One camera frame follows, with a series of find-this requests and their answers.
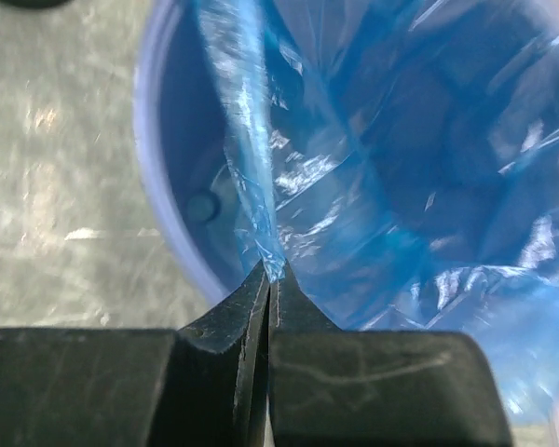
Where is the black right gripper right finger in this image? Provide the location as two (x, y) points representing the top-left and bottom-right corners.
(268, 272), (512, 446)

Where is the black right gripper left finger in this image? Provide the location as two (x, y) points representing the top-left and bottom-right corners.
(0, 266), (269, 446)

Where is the blue plastic trash bin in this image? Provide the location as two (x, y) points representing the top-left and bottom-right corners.
(132, 0), (559, 447)

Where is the blue plastic trash bag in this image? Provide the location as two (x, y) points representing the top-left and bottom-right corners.
(192, 1), (559, 423)

